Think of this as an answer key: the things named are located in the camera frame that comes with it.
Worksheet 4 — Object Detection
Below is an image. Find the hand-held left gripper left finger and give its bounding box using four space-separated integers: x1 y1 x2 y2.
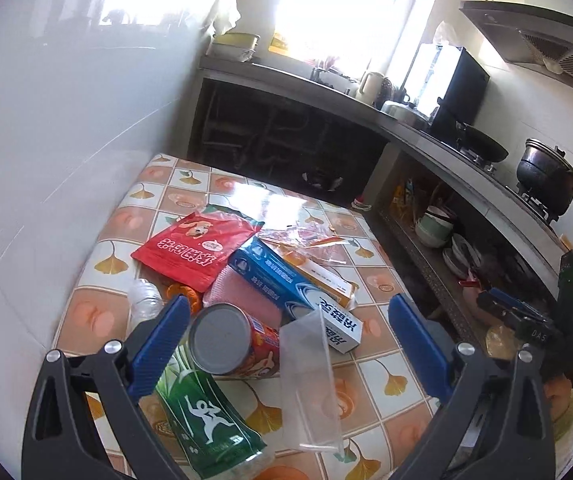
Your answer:
21 295 192 480

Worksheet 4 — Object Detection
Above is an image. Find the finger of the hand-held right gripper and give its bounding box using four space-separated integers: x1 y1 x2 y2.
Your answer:
476 287 553 325

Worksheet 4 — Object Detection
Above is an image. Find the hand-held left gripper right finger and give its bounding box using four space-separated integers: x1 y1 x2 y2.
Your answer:
389 294 557 480

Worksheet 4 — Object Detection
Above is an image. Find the clear plastic bottle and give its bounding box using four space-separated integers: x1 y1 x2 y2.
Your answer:
126 279 167 336

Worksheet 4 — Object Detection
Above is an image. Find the small orange fruit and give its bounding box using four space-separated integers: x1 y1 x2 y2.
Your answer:
166 284 203 313

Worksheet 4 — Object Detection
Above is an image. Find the red can with grey lid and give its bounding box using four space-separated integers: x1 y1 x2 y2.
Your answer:
188 303 283 378

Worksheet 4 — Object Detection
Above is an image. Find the green plastic bottle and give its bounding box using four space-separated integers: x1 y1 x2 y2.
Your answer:
154 345 274 478

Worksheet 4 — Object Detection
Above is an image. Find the red snack bag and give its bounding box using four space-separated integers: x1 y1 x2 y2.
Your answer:
130 211 266 293

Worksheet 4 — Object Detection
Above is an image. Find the orange and white medicine box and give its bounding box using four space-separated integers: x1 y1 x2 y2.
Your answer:
279 250 359 311

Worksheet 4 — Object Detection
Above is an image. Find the clear plastic container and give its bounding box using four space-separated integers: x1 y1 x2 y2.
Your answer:
279 307 344 456

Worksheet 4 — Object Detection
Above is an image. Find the blue toothpaste box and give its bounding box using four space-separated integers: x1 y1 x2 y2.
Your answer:
227 236 364 353

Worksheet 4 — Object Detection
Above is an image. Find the clear plastic wrapper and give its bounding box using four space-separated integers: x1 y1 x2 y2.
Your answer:
259 222 362 266

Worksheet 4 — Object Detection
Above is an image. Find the clear bag of yellow food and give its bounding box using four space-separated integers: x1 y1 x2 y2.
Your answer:
486 325 514 361

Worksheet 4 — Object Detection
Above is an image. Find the stack of plates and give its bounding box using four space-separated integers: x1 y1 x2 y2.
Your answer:
441 235 482 278

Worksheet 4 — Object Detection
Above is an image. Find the perforated metal shelf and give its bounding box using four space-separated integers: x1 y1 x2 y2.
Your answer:
379 205 482 346

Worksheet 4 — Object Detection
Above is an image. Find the stack of green bowls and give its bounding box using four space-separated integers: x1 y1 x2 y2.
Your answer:
413 207 457 248

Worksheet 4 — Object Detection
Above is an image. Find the gas stove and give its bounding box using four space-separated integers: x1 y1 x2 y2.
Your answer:
456 145 567 226

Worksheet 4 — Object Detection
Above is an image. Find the black cooking pot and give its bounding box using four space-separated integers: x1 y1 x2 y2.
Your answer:
516 137 573 216

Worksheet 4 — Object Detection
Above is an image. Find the ginkgo patterned tablecloth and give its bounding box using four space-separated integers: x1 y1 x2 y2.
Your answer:
49 152 467 480

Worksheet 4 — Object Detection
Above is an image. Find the orange snack packet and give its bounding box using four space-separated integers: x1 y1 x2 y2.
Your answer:
391 180 417 221

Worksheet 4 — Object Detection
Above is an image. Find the black wok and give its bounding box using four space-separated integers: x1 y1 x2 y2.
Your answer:
453 120 509 163

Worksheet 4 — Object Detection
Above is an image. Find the concrete kitchen counter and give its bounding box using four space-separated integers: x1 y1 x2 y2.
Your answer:
199 55 573 301

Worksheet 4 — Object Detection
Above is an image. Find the metal pot with lid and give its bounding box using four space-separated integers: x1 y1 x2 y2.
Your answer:
381 100 429 128

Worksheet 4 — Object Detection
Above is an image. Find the black kitchen appliance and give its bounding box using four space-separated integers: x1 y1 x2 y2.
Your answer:
429 47 491 136

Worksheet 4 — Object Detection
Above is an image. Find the cream electric kettle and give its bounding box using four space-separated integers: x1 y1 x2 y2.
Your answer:
356 71 387 108

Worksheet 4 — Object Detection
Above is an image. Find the grey range hood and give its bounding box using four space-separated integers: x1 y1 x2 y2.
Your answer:
459 0 573 86

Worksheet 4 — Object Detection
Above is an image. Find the white basin on counter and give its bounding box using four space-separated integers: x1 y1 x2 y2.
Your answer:
210 32 261 61

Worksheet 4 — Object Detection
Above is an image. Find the yellow box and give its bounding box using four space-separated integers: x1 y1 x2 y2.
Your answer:
269 30 292 56

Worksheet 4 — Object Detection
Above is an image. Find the white hanging bag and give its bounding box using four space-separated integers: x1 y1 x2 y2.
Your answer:
211 0 242 36

